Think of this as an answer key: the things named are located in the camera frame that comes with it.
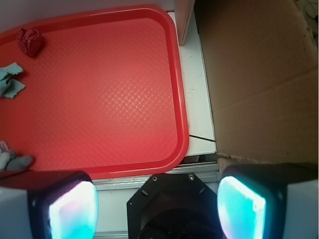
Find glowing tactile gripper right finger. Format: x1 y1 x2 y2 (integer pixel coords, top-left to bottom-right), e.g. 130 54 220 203
217 163 319 239

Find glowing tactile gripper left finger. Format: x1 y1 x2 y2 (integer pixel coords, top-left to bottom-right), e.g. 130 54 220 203
0 171 98 239

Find light blue cloth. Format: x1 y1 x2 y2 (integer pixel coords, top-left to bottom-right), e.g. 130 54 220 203
0 62 26 99

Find crumpled red cloth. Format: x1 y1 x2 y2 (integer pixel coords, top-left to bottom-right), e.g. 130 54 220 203
16 28 42 57

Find grey plush toy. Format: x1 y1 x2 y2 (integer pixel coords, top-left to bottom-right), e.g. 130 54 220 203
0 141 33 171

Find red plastic tray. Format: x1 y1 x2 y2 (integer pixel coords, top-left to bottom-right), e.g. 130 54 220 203
0 5 189 179

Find brown cardboard box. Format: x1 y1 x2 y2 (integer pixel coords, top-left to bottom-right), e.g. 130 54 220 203
194 0 319 163

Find white wooden panel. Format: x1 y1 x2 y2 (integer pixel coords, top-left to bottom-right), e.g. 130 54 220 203
174 0 195 46

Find aluminium frame rail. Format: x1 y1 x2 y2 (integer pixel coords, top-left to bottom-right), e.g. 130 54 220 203
93 162 220 191

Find black octagonal mount plate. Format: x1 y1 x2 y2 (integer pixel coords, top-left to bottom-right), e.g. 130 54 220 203
127 174 223 239

